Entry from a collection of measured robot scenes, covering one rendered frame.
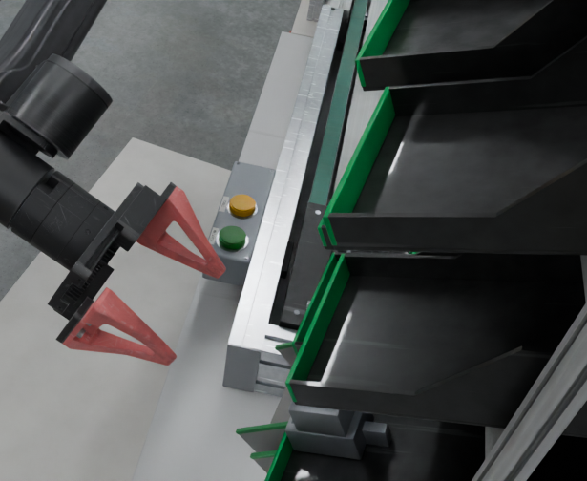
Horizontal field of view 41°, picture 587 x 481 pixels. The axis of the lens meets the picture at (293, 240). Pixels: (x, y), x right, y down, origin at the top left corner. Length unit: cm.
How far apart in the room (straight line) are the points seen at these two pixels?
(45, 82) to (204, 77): 250
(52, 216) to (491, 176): 32
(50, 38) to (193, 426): 58
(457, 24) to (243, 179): 73
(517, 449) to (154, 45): 291
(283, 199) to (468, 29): 72
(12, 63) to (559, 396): 49
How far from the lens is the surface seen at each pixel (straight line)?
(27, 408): 113
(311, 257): 116
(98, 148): 278
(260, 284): 113
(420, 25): 61
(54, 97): 62
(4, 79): 69
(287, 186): 128
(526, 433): 46
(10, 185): 61
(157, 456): 108
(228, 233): 117
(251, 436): 92
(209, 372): 115
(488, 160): 47
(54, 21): 73
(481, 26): 59
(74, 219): 60
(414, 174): 47
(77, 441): 110
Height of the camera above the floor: 182
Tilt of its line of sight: 46 degrees down
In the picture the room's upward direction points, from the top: 11 degrees clockwise
